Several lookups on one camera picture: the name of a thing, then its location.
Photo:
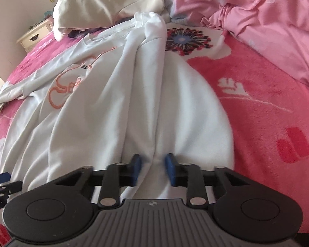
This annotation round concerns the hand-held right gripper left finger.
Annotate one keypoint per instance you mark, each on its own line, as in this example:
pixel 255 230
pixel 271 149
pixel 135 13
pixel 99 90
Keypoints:
pixel 136 169

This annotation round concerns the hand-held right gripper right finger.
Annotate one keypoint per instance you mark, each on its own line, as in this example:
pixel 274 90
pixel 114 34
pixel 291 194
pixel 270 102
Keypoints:
pixel 170 170

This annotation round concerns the white sweatshirt with bear outline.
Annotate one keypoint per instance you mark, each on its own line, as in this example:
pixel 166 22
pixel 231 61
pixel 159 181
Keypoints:
pixel 170 108

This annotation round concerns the pink floral fleece blanket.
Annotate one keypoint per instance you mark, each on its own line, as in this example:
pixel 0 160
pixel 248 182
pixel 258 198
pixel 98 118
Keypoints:
pixel 260 87

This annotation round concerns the dark patterned garment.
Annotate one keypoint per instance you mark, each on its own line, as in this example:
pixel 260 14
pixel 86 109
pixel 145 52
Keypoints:
pixel 79 32

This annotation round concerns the cream nightstand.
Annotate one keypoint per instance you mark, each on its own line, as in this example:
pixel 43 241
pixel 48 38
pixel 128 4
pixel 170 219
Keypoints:
pixel 38 34

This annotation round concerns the light pink quilt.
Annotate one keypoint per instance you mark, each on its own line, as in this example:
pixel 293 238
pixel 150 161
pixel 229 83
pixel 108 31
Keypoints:
pixel 260 18

